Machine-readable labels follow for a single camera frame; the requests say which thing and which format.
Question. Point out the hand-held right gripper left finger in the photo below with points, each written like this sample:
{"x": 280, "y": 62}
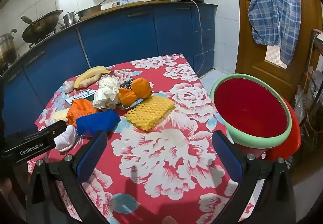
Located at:
{"x": 92, "y": 158}

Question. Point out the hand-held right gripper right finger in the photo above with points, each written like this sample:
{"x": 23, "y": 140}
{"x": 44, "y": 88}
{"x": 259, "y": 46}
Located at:
{"x": 227, "y": 158}

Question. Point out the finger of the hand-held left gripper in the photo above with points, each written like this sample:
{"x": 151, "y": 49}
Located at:
{"x": 56, "y": 129}

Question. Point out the white cloth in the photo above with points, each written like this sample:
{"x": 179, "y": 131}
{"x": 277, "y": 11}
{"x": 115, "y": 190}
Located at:
{"x": 67, "y": 138}

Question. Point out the yellow sponge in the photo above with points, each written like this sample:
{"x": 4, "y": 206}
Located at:
{"x": 60, "y": 114}

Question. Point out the orange mesh bag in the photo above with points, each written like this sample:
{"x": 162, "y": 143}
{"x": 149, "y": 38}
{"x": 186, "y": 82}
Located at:
{"x": 80, "y": 110}

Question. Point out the blue cloth bundle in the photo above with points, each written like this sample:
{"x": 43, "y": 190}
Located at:
{"x": 98, "y": 120}

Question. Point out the blue white carton box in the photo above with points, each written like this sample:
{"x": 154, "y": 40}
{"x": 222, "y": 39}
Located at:
{"x": 83, "y": 95}

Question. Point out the red bucket with green rim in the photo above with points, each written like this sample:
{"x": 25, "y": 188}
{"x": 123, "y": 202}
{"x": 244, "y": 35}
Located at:
{"x": 252, "y": 112}

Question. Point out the white tissue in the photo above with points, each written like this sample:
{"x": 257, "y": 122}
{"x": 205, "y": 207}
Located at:
{"x": 104, "y": 100}
{"x": 108, "y": 83}

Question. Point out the blue plastic hook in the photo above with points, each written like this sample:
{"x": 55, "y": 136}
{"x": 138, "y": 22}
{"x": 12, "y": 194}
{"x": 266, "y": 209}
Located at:
{"x": 135, "y": 103}

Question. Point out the yellow foam net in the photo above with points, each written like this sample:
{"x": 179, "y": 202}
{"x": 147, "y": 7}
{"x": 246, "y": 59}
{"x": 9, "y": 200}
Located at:
{"x": 151, "y": 112}

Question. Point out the dark steel wool scrubber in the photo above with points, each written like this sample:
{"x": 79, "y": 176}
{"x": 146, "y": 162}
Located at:
{"x": 125, "y": 85}

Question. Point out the orange plastic bag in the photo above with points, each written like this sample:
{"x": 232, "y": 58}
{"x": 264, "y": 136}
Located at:
{"x": 141, "y": 90}

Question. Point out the garlic bulb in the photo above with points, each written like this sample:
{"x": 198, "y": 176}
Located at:
{"x": 68, "y": 86}

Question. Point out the ginger root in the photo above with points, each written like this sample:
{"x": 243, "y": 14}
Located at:
{"x": 94, "y": 79}

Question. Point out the yellow banana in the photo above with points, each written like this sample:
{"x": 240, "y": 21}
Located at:
{"x": 88, "y": 75}

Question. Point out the red floral tablecloth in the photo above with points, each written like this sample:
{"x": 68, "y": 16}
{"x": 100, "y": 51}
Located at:
{"x": 156, "y": 158}

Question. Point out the red plastic chair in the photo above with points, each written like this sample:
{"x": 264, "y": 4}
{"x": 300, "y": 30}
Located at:
{"x": 294, "y": 138}

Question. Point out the gas stove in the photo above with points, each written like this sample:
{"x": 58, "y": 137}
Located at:
{"x": 37, "y": 42}

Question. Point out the steel stockpot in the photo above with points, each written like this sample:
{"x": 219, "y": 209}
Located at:
{"x": 6, "y": 47}

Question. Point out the black wok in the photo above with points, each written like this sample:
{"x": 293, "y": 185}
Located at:
{"x": 41, "y": 27}

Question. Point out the blue kitchen cabinet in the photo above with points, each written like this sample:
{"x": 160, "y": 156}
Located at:
{"x": 113, "y": 37}

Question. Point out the small steel kettle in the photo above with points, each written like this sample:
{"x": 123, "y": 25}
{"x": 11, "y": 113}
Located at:
{"x": 68, "y": 19}

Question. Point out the wooden door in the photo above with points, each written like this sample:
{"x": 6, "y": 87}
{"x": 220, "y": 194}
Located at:
{"x": 252, "y": 49}

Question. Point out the small tin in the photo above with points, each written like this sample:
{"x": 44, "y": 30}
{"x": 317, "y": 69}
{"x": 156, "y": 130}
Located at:
{"x": 115, "y": 4}

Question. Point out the blue white packet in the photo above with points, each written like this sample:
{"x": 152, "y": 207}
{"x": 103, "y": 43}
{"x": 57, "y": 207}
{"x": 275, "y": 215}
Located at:
{"x": 126, "y": 1}

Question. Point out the blue plaid shirt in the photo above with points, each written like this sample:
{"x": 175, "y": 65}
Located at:
{"x": 275, "y": 11}

